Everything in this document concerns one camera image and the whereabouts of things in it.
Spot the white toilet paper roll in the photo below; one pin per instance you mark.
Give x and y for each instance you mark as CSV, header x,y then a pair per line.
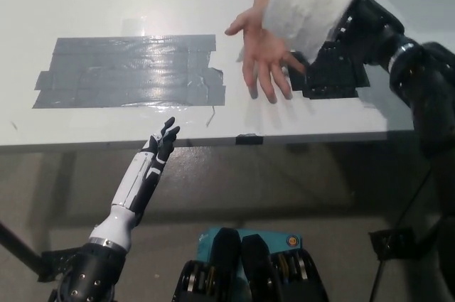
x,y
305,10

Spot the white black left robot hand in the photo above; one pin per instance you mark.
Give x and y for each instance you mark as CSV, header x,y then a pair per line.
x,y
129,188

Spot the black table leg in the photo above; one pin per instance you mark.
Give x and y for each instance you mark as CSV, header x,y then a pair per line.
x,y
19,247
439,241

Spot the bare person hand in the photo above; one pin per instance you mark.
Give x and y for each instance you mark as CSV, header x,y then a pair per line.
x,y
261,46

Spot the grey duct tape patch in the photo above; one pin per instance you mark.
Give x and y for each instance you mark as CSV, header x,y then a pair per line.
x,y
124,72

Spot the black tape square patch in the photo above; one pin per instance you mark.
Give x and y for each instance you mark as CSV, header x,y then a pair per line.
x,y
330,93

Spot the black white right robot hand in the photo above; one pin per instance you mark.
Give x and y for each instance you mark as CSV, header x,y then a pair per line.
x,y
373,32

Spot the black teal robot torso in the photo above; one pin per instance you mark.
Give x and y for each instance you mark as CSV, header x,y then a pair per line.
x,y
249,266

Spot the clear tape sheet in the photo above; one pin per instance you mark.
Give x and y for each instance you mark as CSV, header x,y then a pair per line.
x,y
106,114

